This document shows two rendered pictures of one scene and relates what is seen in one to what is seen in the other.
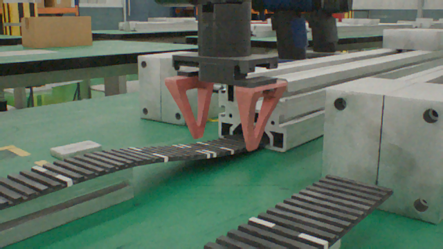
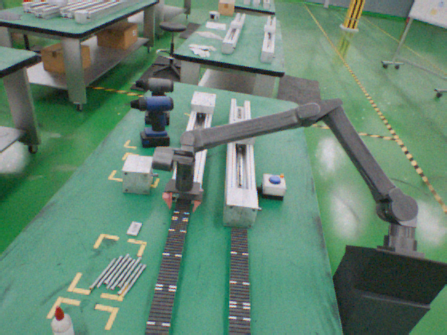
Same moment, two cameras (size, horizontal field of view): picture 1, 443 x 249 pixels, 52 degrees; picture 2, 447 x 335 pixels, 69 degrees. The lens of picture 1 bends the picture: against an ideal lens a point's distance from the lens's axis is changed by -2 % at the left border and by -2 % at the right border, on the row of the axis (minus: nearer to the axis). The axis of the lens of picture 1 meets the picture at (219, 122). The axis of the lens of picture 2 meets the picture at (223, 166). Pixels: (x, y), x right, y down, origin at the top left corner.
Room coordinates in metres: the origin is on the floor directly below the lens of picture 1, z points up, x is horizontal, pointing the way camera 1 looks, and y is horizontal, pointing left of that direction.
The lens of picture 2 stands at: (-0.18, 0.47, 1.54)
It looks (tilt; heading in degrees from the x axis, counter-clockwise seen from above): 34 degrees down; 318
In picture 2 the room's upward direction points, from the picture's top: 9 degrees clockwise
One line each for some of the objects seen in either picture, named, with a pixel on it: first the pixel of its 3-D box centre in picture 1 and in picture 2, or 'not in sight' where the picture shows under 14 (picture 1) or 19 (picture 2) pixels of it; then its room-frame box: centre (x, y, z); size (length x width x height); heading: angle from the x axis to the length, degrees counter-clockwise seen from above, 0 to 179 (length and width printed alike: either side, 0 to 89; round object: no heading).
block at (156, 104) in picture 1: (188, 86); (141, 175); (0.70, 0.05, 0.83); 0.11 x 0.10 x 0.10; 54
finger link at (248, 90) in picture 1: (242, 106); (190, 199); (0.49, -0.03, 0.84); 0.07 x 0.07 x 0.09; 51
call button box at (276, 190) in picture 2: not in sight; (270, 186); (0.43, -0.35, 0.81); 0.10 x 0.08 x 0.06; 50
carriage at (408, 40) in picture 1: (419, 44); (203, 104); (1.04, -0.45, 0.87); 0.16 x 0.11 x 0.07; 140
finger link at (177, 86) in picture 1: (206, 100); (175, 198); (0.52, 0.01, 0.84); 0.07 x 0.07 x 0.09; 51
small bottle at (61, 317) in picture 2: not in sight; (61, 322); (0.28, 0.43, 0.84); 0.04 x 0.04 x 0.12
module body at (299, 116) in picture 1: (376, 77); (197, 137); (0.85, -0.29, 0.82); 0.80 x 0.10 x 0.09; 140
